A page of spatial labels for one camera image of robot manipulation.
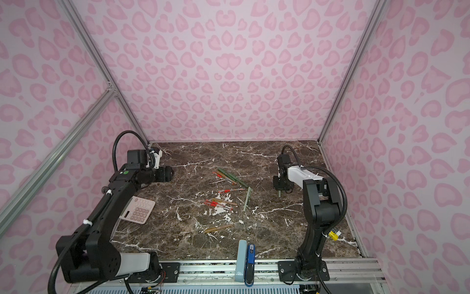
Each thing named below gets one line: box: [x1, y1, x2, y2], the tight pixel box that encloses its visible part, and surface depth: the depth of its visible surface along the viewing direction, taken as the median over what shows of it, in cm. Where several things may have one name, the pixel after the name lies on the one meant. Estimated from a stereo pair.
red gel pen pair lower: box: [204, 201, 234, 211], surface depth 94 cm
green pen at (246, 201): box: [242, 186, 251, 212], surface depth 97 cm
